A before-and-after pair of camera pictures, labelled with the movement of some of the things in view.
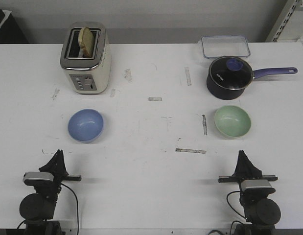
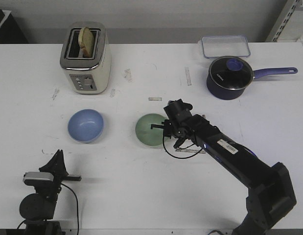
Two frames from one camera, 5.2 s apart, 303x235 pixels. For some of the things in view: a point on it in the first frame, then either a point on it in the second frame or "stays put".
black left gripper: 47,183 stays put
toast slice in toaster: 86,39 stays put
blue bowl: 85,126 stays put
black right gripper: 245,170 to 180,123
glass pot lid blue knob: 231,72 stays put
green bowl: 232,122 to 151,137
